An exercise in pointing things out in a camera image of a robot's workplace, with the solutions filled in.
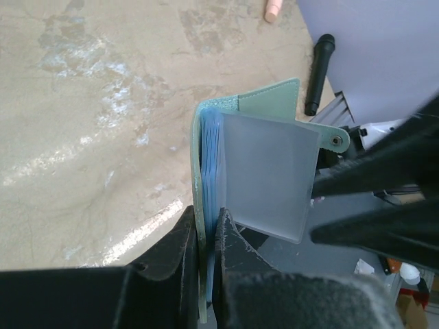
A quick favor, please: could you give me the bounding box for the black microphone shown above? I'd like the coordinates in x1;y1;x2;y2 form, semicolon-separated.
305;34;335;117

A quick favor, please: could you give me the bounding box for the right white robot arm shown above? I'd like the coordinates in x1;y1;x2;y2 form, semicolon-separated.
310;97;438;272

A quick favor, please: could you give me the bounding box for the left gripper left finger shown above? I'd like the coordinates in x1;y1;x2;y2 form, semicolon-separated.
1;206;199;328

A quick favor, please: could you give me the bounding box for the aluminium frame rail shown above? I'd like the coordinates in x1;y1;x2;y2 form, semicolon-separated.
311;92;355;138

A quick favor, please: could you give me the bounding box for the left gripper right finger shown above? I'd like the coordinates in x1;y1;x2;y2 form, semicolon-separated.
213;208;403;328

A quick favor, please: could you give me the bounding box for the green card holder wallet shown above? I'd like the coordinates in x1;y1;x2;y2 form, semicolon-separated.
190;78;351;322

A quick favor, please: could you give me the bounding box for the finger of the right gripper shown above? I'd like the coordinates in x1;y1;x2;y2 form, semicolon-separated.
312;99;438;197
310;197;438;267

